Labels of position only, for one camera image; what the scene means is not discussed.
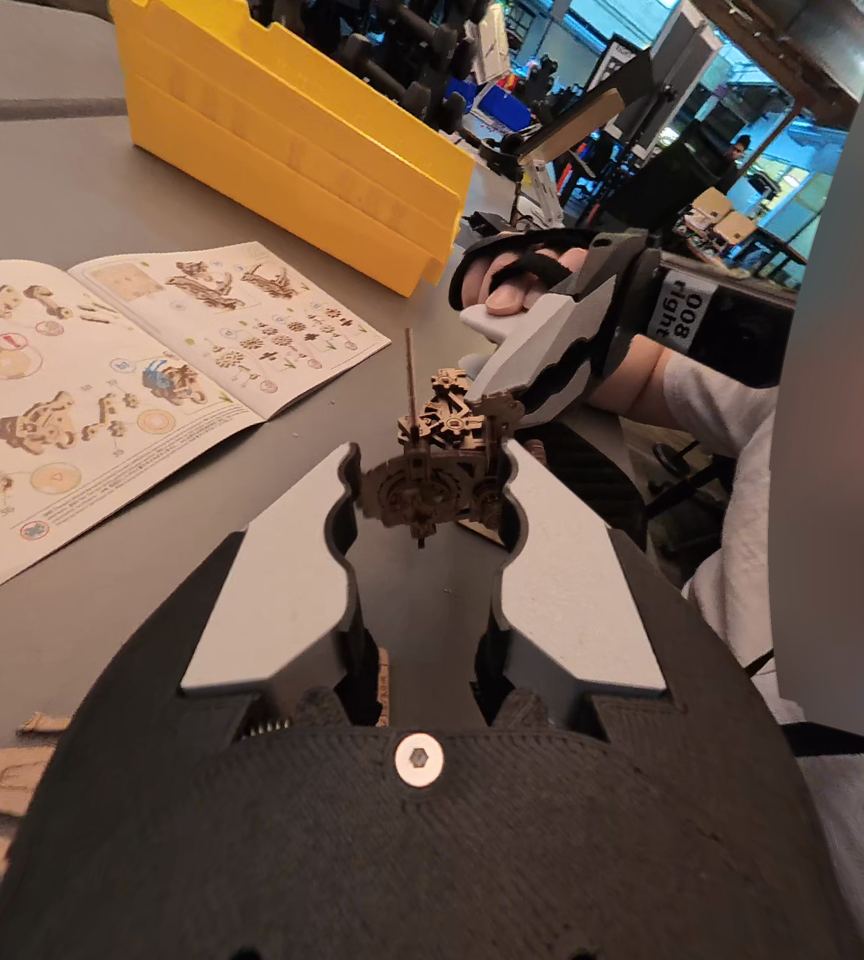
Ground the model instruction booklet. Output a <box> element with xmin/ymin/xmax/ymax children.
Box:
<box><xmin>0</xmin><ymin>241</ymin><xmax>392</xmax><ymax>615</ymax></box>

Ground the yellow plastic bin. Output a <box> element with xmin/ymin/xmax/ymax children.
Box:
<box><xmin>108</xmin><ymin>0</ymin><xmax>476</xmax><ymax>298</ymax></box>

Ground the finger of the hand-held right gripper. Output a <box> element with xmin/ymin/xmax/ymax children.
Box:
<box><xmin>514</xmin><ymin>328</ymin><xmax>616</xmax><ymax>430</ymax></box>
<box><xmin>459</xmin><ymin>274</ymin><xmax>620</xmax><ymax>400</ymax></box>

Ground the rack of dark equipment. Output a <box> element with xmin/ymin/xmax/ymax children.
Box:
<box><xmin>248</xmin><ymin>0</ymin><xmax>508</xmax><ymax>144</ymax></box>

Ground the black strap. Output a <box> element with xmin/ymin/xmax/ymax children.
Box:
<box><xmin>780</xmin><ymin>720</ymin><xmax>864</xmax><ymax>760</ymax></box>

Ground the person's right hand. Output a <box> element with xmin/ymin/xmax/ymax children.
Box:
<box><xmin>469</xmin><ymin>243</ymin><xmax>594</xmax><ymax>318</ymax></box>

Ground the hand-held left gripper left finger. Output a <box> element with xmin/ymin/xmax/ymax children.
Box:
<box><xmin>179</xmin><ymin>442</ymin><xmax>364</xmax><ymax>697</ymax></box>

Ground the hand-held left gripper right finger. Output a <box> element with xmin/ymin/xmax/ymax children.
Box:
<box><xmin>488</xmin><ymin>438</ymin><xmax>669</xmax><ymax>697</ymax></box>

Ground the black monitor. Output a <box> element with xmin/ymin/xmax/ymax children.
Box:
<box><xmin>608</xmin><ymin>138</ymin><xmax>733</xmax><ymax>230</ymax></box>

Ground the person's right forearm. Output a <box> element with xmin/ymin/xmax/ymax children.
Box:
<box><xmin>588</xmin><ymin>333</ymin><xmax>778</xmax><ymax>459</ymax></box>

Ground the wooden gear mechanism model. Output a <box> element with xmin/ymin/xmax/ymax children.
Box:
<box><xmin>359</xmin><ymin>328</ymin><xmax>528</xmax><ymax>550</ymax></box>

